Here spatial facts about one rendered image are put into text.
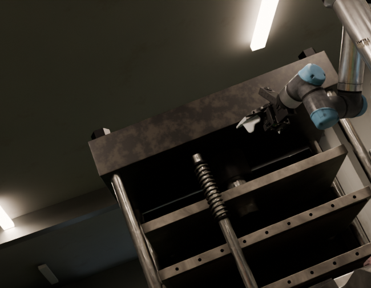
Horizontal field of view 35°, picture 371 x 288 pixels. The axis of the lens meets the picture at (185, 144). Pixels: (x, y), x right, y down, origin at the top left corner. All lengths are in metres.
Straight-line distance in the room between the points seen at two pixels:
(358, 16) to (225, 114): 1.38
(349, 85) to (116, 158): 1.39
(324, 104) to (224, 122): 1.19
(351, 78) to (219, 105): 1.20
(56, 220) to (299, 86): 5.59
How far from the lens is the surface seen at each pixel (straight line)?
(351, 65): 1.86
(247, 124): 1.97
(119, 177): 2.89
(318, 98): 1.79
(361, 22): 1.67
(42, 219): 7.18
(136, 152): 2.88
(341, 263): 2.85
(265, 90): 1.97
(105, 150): 2.92
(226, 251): 2.81
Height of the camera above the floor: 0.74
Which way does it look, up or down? 22 degrees up
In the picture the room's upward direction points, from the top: 23 degrees counter-clockwise
